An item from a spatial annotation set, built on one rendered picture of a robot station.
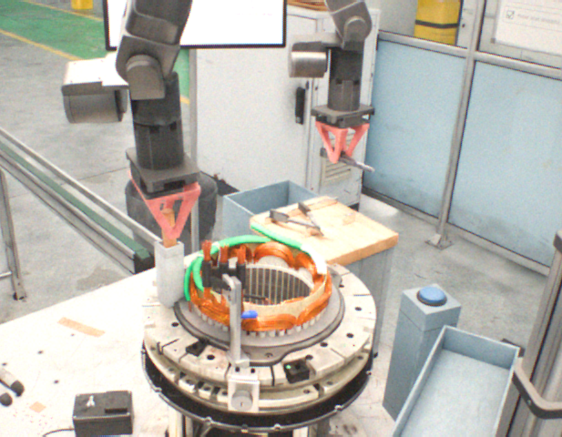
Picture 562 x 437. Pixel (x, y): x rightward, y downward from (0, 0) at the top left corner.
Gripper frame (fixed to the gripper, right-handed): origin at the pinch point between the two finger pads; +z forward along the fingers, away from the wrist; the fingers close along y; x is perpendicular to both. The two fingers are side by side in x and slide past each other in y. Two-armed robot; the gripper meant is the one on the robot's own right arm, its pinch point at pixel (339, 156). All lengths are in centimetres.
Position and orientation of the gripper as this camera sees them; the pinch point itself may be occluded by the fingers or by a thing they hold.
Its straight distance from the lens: 111.0
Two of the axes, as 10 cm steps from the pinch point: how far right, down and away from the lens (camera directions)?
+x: 6.2, 3.7, -6.9
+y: -7.8, 2.6, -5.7
